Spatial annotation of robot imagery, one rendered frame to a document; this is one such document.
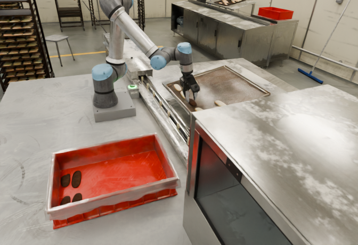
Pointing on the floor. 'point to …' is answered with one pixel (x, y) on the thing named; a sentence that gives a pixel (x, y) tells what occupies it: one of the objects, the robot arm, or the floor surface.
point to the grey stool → (57, 43)
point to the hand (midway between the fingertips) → (192, 100)
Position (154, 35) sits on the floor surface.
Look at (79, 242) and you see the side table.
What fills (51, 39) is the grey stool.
